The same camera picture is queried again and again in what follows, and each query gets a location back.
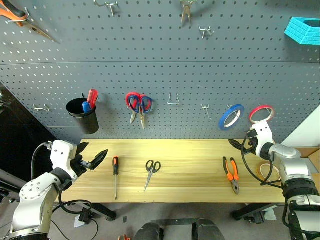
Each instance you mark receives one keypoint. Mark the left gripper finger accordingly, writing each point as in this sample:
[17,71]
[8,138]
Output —
[82,148]
[99,159]

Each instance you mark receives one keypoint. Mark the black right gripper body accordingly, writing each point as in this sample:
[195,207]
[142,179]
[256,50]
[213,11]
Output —
[253,145]

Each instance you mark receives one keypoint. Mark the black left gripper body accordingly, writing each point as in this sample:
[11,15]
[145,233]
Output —
[77,166]

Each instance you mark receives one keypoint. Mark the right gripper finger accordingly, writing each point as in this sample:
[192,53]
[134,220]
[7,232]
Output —
[236,145]

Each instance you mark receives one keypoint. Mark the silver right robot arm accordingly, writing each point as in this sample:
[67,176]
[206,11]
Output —
[292,162]

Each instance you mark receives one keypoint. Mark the orange black screwdriver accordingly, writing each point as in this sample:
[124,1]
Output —
[115,165]

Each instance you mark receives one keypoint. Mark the black metal cup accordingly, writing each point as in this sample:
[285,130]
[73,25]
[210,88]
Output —
[86,122]

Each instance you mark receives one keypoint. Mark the beige tape roll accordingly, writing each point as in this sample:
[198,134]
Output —
[260,172]

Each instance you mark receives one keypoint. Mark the blue tape roll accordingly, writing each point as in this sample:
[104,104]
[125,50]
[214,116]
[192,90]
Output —
[223,120]

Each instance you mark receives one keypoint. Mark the red tape roll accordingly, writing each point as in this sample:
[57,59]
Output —
[257,109]

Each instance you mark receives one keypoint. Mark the metal pegboard hook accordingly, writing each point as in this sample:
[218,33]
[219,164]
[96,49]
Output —
[206,110]
[41,109]
[17,21]
[173,102]
[205,31]
[269,113]
[110,7]

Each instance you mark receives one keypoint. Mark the floor power socket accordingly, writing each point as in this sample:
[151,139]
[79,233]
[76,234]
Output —
[83,217]

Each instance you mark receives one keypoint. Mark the black table leg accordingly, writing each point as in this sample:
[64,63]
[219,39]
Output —
[105,211]

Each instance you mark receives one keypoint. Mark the brown cardboard box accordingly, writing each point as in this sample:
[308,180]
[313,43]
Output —
[311,160]

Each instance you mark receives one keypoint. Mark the black cabinet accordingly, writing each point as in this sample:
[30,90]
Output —
[17,140]

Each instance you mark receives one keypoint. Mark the dark rounded shape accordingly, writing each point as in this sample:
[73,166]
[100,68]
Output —
[148,232]
[212,231]

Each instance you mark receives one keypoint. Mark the grey perforated pegboard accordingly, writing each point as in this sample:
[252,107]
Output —
[160,72]

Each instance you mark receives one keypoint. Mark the cyan plastic bin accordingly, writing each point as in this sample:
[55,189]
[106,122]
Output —
[302,31]

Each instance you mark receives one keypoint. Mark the silver needle nose pliers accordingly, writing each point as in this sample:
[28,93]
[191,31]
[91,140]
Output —
[186,11]

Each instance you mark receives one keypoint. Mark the orange black long nose pliers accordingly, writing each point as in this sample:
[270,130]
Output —
[15,13]

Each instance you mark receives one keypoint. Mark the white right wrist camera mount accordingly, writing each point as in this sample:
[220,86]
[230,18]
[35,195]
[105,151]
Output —
[263,135]

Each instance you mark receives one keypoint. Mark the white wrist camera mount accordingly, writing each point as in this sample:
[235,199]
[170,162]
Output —
[263,135]
[61,152]

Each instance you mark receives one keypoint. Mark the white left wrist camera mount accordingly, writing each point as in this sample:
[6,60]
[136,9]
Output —
[61,152]

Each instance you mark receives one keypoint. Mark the black metal frame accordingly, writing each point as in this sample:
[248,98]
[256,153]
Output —
[175,221]

